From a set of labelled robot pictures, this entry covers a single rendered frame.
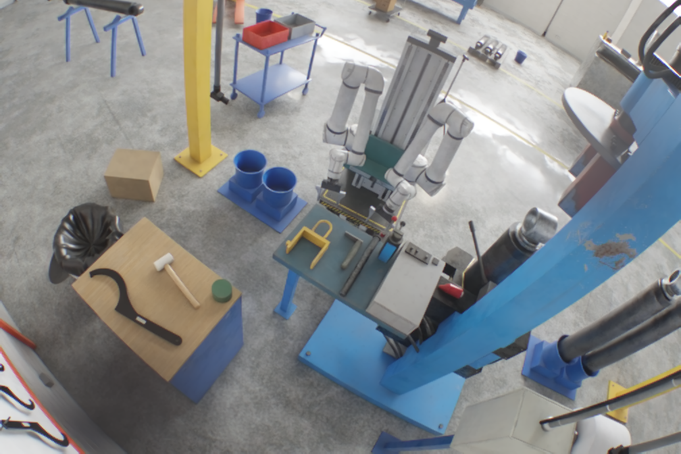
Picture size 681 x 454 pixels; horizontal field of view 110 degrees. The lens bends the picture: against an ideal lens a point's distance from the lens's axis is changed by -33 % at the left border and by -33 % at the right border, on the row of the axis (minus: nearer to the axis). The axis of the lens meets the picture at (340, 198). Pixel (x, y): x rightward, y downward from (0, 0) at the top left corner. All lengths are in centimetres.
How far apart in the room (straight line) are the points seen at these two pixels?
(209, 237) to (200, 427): 154
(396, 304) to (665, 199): 116
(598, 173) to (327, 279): 126
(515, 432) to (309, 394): 168
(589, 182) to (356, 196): 217
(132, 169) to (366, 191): 209
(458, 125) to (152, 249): 184
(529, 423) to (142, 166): 317
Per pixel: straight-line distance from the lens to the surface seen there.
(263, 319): 273
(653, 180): 101
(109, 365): 281
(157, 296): 181
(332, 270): 175
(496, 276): 193
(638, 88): 145
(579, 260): 117
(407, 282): 169
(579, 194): 139
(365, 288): 175
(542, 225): 171
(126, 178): 322
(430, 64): 243
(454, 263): 214
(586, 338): 314
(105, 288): 191
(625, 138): 148
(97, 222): 264
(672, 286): 274
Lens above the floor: 257
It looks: 48 degrees down
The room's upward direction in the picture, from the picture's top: 20 degrees clockwise
